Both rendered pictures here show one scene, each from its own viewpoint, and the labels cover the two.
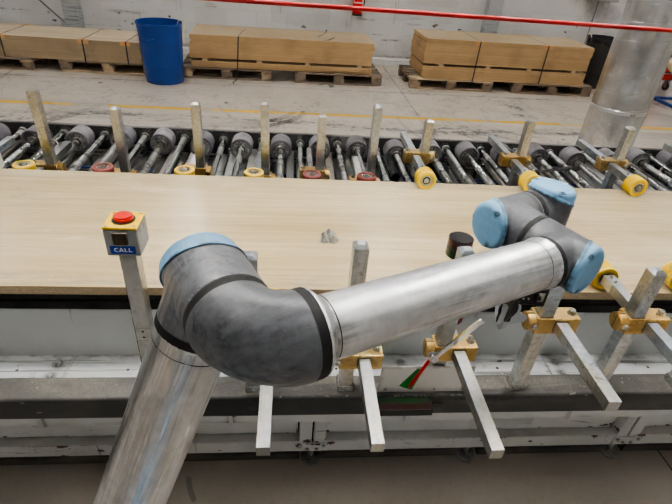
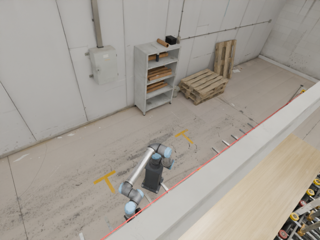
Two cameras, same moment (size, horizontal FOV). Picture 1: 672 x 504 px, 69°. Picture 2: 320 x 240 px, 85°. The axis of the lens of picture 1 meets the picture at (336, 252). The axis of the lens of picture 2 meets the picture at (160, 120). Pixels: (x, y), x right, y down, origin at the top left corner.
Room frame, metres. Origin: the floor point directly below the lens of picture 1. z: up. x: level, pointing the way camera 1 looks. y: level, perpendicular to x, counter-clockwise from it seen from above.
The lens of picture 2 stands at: (1.42, -0.62, 2.96)
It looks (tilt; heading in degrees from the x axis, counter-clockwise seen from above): 44 degrees down; 144
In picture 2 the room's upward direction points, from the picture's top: 8 degrees clockwise
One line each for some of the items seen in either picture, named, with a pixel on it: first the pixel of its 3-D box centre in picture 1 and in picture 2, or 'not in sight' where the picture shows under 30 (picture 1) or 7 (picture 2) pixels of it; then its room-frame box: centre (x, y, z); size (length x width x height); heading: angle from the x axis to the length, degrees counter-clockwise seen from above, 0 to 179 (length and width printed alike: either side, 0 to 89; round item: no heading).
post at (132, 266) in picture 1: (143, 324); not in sight; (0.87, 0.45, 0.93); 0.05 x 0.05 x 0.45; 7
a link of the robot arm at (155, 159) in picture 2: not in sight; (156, 157); (0.25, 0.27, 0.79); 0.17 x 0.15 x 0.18; 33
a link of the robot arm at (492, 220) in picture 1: (511, 222); (135, 196); (0.82, -0.33, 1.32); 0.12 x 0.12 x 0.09; 33
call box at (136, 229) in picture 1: (126, 234); not in sight; (0.87, 0.45, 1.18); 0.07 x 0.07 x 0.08; 7
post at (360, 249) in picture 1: (351, 322); not in sight; (0.93, -0.06, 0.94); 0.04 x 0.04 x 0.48; 7
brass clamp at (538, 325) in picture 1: (549, 320); not in sight; (0.99, -0.57, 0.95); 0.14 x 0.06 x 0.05; 97
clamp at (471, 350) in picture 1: (449, 347); not in sight; (0.96, -0.33, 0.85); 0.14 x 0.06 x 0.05; 97
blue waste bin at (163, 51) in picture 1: (163, 50); not in sight; (6.31, 2.36, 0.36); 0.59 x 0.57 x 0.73; 8
